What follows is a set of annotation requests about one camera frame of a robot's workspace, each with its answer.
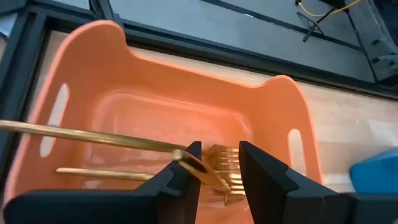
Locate thin yellow floor cable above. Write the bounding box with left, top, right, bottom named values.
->
left=295, top=0, right=363, bottom=18

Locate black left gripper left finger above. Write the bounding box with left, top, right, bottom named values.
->
left=2, top=141, right=202, bottom=224

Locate black desk frame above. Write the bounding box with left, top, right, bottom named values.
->
left=345, top=0, right=398, bottom=88

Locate orange plastic bin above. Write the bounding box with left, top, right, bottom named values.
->
left=2, top=20, right=324, bottom=224

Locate blue plastic bin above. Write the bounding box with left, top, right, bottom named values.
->
left=349, top=148, right=398, bottom=195

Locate gold fork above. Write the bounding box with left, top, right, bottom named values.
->
left=0, top=119, right=242, bottom=171
left=55, top=167, right=246, bottom=206
left=172, top=149, right=231, bottom=192

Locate gold fork held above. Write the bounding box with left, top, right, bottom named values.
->
left=0, top=119, right=242, bottom=171

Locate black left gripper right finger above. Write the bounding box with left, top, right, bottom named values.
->
left=238, top=141, right=398, bottom=224

